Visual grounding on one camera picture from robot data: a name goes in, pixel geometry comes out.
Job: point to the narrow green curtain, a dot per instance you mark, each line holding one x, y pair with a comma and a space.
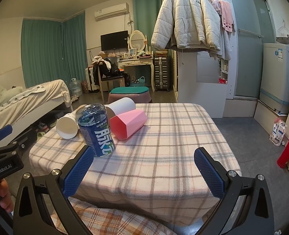
147, 12

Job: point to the black television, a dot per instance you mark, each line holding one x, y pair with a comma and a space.
114, 40

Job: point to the black bag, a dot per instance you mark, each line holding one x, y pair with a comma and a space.
114, 68

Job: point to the white cup brown inside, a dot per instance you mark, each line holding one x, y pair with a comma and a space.
122, 106

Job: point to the sneakers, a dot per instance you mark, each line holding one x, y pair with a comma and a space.
43, 127

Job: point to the pink faceted cup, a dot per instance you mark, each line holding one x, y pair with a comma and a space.
129, 124

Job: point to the red thermos bottle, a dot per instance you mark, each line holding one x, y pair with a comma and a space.
287, 151

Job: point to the wide green curtain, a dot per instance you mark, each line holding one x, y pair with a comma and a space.
46, 51

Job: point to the white paper cup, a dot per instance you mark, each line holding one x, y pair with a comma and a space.
66, 127

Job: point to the person's plaid pants leg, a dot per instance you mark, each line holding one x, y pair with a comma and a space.
103, 219

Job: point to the pink towel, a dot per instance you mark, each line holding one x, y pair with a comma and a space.
226, 14

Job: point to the grey hanging garment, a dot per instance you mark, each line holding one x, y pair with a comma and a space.
225, 46

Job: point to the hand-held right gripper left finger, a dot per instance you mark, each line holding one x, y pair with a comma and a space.
77, 173

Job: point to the white quilted jacket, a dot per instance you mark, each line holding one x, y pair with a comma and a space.
186, 17

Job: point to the white clothing on chair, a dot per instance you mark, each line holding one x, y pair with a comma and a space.
100, 60

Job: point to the white air conditioner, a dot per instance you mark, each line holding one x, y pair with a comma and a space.
111, 11

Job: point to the blue label plastic bottle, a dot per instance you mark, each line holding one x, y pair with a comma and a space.
96, 132

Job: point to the white dressing table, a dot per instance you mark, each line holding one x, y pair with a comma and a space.
137, 62

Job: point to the oval white mirror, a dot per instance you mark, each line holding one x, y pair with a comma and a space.
137, 39

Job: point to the white leaning board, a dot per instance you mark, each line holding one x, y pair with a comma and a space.
266, 117

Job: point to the white washing machine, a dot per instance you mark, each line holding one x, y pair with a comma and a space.
279, 78

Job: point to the white refill pouch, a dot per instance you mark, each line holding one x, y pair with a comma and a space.
278, 132

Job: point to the beige suitcase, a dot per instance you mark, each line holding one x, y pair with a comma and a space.
90, 78

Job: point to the frosted glass sliding door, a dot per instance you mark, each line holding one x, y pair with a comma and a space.
247, 53

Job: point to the plaid tablecloth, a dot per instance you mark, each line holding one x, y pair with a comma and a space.
159, 146

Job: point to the teal basket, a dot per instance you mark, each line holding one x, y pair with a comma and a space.
137, 82

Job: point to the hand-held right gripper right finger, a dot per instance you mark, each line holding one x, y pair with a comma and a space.
209, 173

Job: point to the silver suitcase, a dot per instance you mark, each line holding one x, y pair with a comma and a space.
162, 74

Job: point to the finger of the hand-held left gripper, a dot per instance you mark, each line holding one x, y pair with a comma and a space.
3, 133

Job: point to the person's left hand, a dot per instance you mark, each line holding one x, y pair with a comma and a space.
5, 195

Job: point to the bed with beige sheets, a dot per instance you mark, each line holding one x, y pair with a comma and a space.
29, 102

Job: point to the clear water jug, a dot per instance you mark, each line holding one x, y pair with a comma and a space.
75, 88

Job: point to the wooden chair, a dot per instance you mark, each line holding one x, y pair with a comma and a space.
110, 79

